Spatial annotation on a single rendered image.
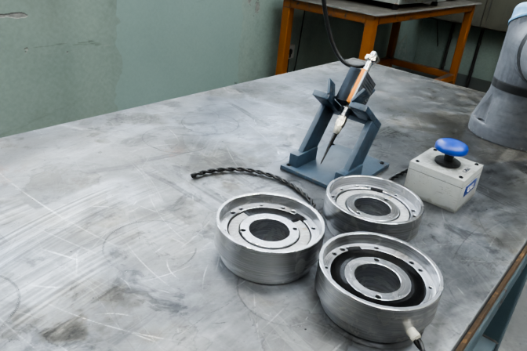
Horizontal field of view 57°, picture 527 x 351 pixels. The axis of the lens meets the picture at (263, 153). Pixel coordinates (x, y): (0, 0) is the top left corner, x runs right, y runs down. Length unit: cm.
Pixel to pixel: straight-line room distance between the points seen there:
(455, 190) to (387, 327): 27
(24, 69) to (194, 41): 84
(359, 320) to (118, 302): 20
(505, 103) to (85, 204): 68
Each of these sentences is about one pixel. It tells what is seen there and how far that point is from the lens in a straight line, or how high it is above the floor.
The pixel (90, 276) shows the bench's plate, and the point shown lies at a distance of 47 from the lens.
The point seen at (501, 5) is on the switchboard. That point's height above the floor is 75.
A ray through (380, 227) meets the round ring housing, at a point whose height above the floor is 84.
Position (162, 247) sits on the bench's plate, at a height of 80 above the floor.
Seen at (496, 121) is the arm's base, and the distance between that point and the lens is 92.
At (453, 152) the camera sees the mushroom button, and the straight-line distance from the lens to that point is 64.
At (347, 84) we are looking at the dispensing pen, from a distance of 65.
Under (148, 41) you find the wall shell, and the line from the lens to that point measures 230.
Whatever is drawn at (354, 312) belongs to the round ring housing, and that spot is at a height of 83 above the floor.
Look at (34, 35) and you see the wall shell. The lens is 203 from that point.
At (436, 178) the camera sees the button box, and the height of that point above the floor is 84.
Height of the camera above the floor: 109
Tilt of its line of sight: 25 degrees down
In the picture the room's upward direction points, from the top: 6 degrees clockwise
